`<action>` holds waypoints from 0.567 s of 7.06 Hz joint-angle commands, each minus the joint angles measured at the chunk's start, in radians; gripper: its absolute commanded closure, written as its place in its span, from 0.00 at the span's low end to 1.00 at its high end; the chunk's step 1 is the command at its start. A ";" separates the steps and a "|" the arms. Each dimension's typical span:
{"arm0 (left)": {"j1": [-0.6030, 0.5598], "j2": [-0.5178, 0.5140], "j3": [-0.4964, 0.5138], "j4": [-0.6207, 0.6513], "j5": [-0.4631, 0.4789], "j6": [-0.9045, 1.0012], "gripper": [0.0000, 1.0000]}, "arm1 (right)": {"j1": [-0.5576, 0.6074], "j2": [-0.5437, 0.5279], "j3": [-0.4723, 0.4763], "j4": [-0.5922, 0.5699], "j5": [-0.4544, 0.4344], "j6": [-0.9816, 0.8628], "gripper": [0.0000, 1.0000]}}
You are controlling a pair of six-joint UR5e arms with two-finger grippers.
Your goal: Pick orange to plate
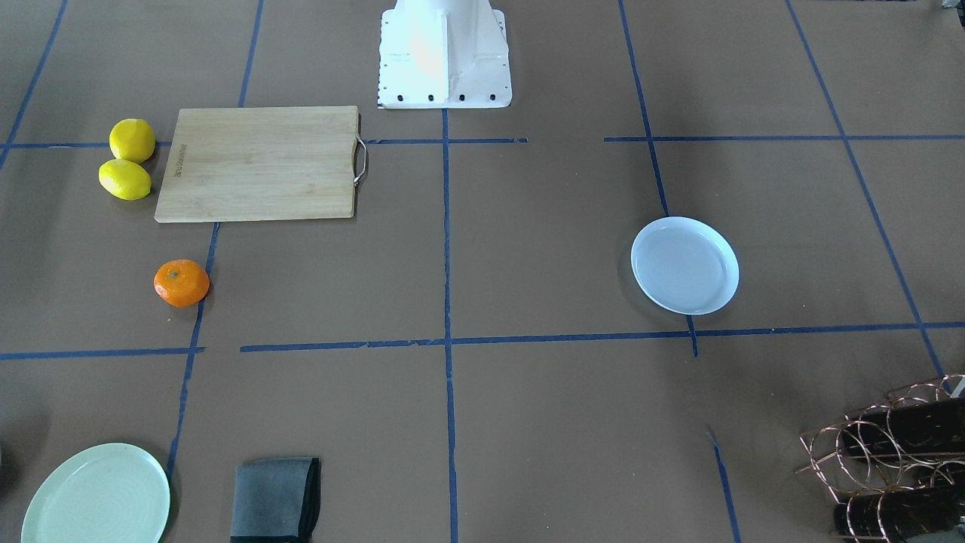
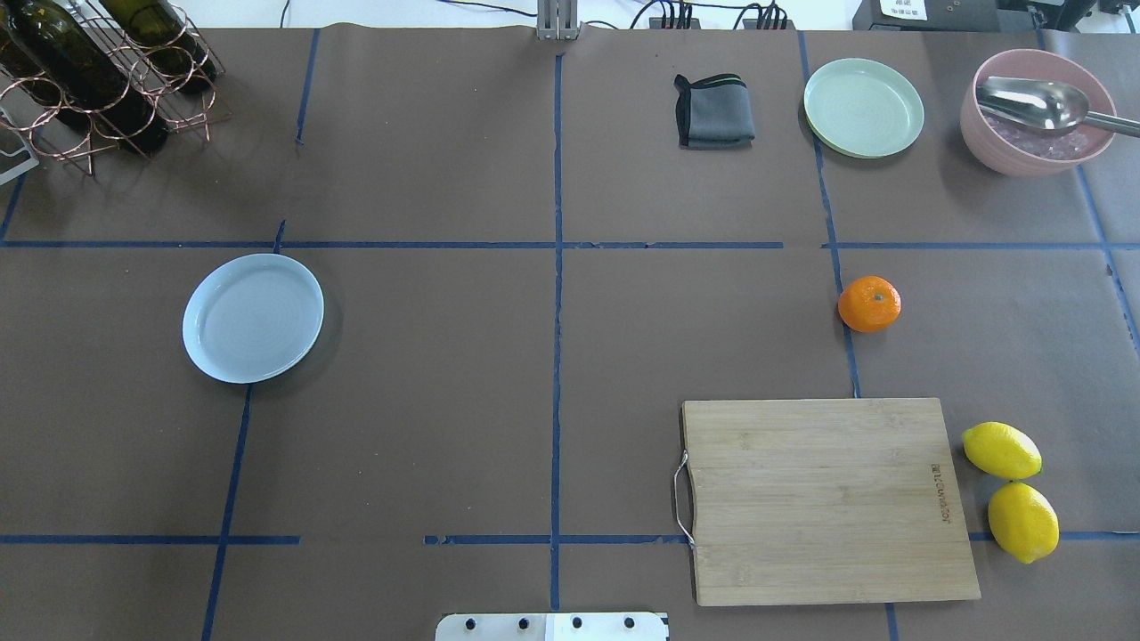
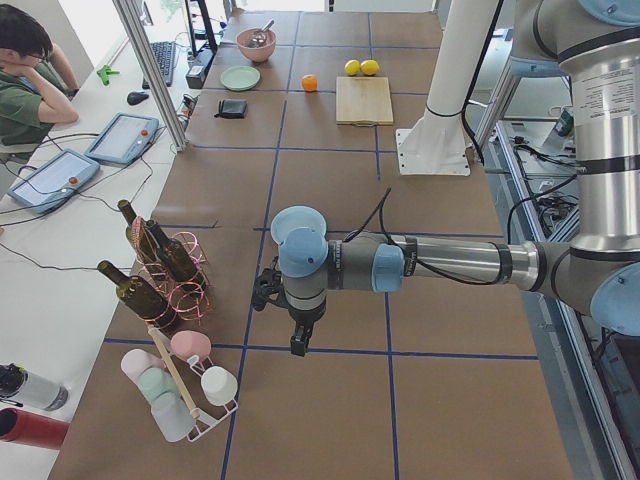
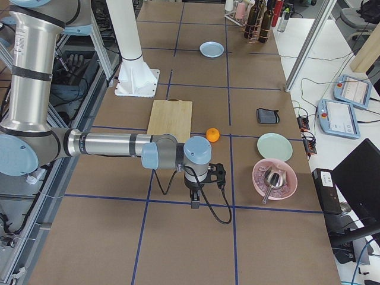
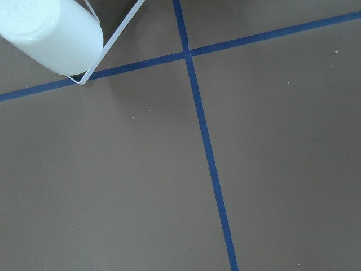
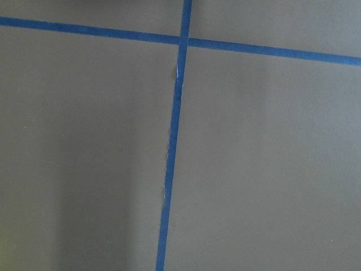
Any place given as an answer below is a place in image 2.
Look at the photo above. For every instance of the folded grey cloth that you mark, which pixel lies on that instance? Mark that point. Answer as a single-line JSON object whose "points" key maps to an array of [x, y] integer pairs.
{"points": [[714, 113]]}

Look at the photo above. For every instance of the dark wine bottle left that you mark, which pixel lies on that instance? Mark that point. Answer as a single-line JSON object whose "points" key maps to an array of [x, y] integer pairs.
{"points": [[72, 59]]}

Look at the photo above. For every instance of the yellow lemon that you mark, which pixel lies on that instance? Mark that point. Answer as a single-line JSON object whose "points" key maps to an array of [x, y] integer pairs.
{"points": [[1002, 450], [1023, 523]]}

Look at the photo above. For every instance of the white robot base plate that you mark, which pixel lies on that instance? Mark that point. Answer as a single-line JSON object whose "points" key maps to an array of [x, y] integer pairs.
{"points": [[554, 626]]}

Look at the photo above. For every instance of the pink bowl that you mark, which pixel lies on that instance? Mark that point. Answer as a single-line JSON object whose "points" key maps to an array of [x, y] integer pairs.
{"points": [[993, 149]]}

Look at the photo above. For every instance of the dark wine bottle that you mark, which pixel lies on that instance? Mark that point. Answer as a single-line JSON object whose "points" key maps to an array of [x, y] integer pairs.
{"points": [[72, 59], [168, 44]]}

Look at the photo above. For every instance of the orange fruit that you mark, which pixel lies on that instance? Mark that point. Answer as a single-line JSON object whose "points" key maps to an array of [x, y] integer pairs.
{"points": [[869, 305]]}

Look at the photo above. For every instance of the lower yellow lemon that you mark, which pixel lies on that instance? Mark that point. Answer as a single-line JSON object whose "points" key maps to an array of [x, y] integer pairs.
{"points": [[1023, 523]]}

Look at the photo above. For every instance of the upper yellow lemon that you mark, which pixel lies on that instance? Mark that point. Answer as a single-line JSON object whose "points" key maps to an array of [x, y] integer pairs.
{"points": [[1002, 450]]}

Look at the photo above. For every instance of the bamboo cutting board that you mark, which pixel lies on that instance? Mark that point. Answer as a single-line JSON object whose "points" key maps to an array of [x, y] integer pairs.
{"points": [[824, 501]]}

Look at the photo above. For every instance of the copper wire bottle rack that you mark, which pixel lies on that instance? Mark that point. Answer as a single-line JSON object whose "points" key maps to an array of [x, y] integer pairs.
{"points": [[38, 114]]}

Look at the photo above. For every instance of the metal scoop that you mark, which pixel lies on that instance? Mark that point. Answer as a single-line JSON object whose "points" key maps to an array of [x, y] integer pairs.
{"points": [[1049, 106]]}

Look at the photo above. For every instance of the light blue plate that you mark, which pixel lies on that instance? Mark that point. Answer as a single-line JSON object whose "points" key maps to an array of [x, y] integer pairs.
{"points": [[253, 318]]}

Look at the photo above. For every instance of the dark wine bottle right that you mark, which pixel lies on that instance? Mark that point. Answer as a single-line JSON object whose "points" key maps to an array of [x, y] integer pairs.
{"points": [[168, 44]]}

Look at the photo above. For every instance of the light green plate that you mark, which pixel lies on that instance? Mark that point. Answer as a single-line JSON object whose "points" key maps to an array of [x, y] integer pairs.
{"points": [[862, 108]]}

